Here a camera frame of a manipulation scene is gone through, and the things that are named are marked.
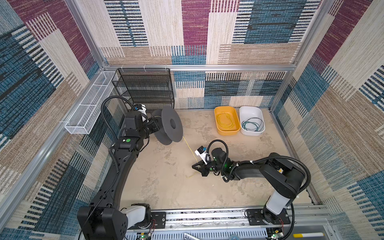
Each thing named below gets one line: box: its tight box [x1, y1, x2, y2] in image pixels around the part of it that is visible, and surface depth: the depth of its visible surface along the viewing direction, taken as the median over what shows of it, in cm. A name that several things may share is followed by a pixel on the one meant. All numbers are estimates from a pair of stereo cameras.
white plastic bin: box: [239, 106, 266, 136], surface depth 114 cm
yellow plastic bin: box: [214, 106, 241, 136], surface depth 113 cm
